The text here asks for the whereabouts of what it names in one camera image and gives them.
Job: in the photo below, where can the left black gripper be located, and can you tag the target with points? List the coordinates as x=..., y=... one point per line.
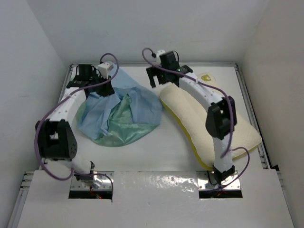
x=107, y=90

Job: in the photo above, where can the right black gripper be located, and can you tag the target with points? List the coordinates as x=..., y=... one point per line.
x=154, y=71

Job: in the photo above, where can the green and blue pillowcase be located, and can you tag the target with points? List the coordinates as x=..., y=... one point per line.
x=122, y=118

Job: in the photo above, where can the cream pillow with yellow edge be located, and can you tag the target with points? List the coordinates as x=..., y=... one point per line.
x=191, y=117

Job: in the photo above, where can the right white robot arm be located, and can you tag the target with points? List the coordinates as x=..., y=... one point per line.
x=221, y=112

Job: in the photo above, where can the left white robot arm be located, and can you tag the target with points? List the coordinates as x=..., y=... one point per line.
x=54, y=137

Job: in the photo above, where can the white front cover board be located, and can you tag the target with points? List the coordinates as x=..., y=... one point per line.
x=158, y=200

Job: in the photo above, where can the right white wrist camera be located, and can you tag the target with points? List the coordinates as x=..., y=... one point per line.
x=158, y=53

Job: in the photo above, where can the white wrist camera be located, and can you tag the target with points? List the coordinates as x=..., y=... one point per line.
x=158, y=53
x=105, y=69

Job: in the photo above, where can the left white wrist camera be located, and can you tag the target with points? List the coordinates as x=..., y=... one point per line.
x=105, y=69

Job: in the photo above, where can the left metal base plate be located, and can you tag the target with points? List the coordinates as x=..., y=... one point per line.
x=101, y=181

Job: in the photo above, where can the metal base plate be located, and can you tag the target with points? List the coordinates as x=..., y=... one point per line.
x=206, y=181
x=101, y=181

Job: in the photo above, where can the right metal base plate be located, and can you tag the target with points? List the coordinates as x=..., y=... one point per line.
x=206, y=181

